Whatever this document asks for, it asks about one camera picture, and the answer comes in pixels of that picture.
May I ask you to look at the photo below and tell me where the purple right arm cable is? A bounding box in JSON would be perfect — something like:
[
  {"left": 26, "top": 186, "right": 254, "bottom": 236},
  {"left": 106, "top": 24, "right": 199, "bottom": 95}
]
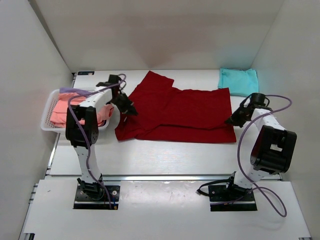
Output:
[{"left": 209, "top": 94, "right": 294, "bottom": 217}]

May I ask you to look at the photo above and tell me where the blue label sticker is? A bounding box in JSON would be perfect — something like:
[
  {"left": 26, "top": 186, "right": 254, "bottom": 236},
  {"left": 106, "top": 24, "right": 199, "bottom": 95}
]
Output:
[{"left": 77, "top": 71, "right": 95, "bottom": 76}]

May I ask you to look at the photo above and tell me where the purple t-shirt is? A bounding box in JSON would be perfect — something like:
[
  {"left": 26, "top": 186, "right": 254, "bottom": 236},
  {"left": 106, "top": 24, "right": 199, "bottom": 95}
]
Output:
[{"left": 59, "top": 87, "right": 95, "bottom": 97}]

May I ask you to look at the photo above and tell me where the pink t-shirt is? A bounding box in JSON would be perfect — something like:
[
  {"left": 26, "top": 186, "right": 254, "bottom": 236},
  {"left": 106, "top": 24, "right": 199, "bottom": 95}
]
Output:
[{"left": 50, "top": 92, "right": 114, "bottom": 128}]

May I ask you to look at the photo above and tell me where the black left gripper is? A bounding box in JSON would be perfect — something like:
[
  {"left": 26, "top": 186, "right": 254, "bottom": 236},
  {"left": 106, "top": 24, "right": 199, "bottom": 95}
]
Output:
[{"left": 109, "top": 93, "right": 138, "bottom": 117}]

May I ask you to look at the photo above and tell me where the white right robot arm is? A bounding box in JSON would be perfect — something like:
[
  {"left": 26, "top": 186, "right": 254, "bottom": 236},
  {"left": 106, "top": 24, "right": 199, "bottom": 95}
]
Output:
[{"left": 224, "top": 92, "right": 297, "bottom": 200}]

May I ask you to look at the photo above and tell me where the aluminium table rail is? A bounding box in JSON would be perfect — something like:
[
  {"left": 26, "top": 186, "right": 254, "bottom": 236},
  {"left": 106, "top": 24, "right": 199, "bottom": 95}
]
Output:
[{"left": 44, "top": 174, "right": 282, "bottom": 183}]

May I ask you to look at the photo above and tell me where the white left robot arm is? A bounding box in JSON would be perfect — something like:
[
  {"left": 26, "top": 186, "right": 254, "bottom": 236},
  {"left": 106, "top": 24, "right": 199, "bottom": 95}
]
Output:
[{"left": 65, "top": 73, "right": 138, "bottom": 203}]

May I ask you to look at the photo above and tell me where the white plastic basket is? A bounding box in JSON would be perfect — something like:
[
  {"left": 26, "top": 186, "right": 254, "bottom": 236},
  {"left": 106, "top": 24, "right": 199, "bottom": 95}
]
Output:
[{"left": 40, "top": 89, "right": 110, "bottom": 133}]

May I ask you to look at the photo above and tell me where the turquoise folded t-shirt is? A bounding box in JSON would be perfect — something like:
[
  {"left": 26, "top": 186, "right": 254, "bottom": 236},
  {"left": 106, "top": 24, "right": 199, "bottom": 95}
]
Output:
[{"left": 217, "top": 68, "right": 259, "bottom": 97}]

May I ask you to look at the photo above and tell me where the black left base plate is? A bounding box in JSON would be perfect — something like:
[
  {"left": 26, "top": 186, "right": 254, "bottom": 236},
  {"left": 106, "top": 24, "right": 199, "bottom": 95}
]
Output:
[{"left": 73, "top": 184, "right": 121, "bottom": 211}]

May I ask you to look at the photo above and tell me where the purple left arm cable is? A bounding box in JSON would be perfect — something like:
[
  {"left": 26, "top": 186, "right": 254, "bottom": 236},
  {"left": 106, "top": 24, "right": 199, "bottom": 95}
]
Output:
[{"left": 67, "top": 73, "right": 127, "bottom": 210}]

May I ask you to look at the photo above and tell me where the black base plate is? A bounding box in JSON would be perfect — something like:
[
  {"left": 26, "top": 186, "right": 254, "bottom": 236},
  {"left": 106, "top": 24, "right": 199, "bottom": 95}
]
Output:
[
  {"left": 196, "top": 179, "right": 258, "bottom": 212},
  {"left": 73, "top": 184, "right": 121, "bottom": 211}
]

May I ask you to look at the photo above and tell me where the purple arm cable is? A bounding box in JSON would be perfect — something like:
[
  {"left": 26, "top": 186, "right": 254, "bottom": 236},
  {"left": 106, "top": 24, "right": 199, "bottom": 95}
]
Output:
[
  {"left": 67, "top": 73, "right": 127, "bottom": 210},
  {"left": 209, "top": 94, "right": 294, "bottom": 217}
]

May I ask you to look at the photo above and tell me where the red t-shirt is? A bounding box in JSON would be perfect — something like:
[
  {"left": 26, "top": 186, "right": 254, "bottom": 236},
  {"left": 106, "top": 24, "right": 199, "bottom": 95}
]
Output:
[{"left": 115, "top": 71, "right": 237, "bottom": 144}]

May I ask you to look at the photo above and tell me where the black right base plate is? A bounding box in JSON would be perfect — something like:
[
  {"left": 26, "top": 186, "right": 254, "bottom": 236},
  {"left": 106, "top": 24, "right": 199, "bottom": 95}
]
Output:
[{"left": 196, "top": 179, "right": 258, "bottom": 212}]

